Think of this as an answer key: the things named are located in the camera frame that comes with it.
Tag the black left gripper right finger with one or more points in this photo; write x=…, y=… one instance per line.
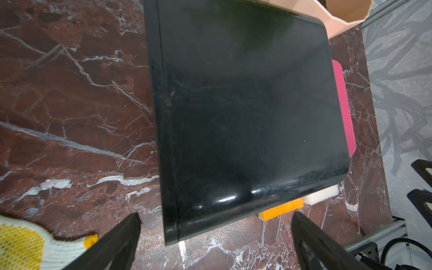
x=318, y=251

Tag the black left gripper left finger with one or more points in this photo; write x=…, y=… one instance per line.
x=114, y=251

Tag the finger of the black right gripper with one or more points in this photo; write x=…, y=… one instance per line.
x=421, y=168
x=420, y=199

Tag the orange white sponge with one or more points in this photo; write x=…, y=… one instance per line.
x=321, y=195

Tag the pink top drawer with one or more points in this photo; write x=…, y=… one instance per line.
x=344, y=107

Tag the yellow white work glove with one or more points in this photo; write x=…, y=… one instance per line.
x=28, y=246

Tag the beige ribbed flower pot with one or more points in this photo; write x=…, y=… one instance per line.
x=338, y=16

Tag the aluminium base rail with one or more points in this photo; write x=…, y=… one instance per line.
x=398, y=254

